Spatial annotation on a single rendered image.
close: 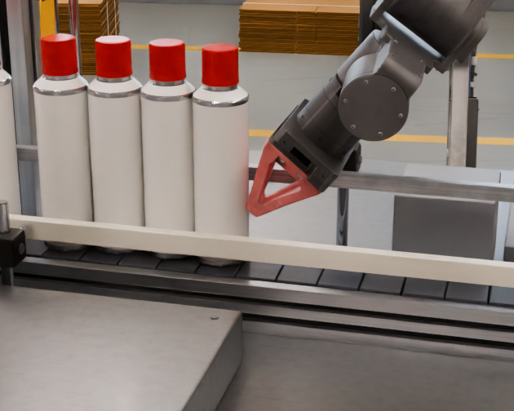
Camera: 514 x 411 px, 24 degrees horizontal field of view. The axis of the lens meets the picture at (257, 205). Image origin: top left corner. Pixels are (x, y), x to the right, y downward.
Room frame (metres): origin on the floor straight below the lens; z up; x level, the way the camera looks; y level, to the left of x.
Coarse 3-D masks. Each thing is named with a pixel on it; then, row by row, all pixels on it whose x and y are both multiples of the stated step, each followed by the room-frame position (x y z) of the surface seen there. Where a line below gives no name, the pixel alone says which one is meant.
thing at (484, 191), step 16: (16, 144) 1.14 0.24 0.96; (32, 160) 1.12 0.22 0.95; (272, 176) 1.06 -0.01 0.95; (288, 176) 1.06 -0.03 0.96; (352, 176) 1.04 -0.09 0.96; (368, 176) 1.04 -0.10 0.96; (384, 176) 1.04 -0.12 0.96; (400, 176) 1.04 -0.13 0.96; (400, 192) 1.03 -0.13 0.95; (416, 192) 1.03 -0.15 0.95; (432, 192) 1.03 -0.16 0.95; (448, 192) 1.02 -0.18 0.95; (464, 192) 1.02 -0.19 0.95; (480, 192) 1.02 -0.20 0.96; (496, 192) 1.01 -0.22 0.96; (512, 192) 1.01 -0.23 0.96
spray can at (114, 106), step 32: (96, 64) 1.07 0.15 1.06; (128, 64) 1.06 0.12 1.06; (96, 96) 1.05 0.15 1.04; (128, 96) 1.05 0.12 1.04; (96, 128) 1.05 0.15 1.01; (128, 128) 1.05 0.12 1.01; (96, 160) 1.05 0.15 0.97; (128, 160) 1.05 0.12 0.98; (96, 192) 1.06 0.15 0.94; (128, 192) 1.05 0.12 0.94; (128, 224) 1.05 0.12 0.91
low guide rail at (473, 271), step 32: (32, 224) 1.05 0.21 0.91; (64, 224) 1.04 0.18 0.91; (96, 224) 1.04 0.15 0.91; (224, 256) 1.00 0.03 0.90; (256, 256) 1.00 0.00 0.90; (288, 256) 0.99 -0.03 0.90; (320, 256) 0.98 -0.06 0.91; (352, 256) 0.97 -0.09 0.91; (384, 256) 0.97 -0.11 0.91; (416, 256) 0.96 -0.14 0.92; (448, 256) 0.96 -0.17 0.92
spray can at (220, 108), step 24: (216, 48) 1.04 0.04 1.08; (216, 72) 1.03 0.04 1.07; (192, 96) 1.04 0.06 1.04; (216, 96) 1.02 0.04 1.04; (240, 96) 1.03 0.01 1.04; (216, 120) 1.02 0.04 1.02; (240, 120) 1.02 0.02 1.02; (216, 144) 1.02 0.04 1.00; (240, 144) 1.02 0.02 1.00; (216, 168) 1.02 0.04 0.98; (240, 168) 1.02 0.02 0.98; (216, 192) 1.02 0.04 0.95; (240, 192) 1.02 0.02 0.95; (216, 216) 1.02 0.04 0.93; (240, 216) 1.02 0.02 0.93; (216, 264) 1.02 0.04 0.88
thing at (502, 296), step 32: (32, 256) 1.05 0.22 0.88; (64, 256) 1.04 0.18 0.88; (96, 256) 1.04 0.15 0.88; (128, 256) 1.04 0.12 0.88; (192, 256) 1.04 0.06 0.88; (352, 288) 0.97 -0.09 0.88; (384, 288) 0.97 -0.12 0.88; (416, 288) 0.97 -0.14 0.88; (448, 288) 0.97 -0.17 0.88; (480, 288) 0.97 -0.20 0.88; (512, 288) 0.97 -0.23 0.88
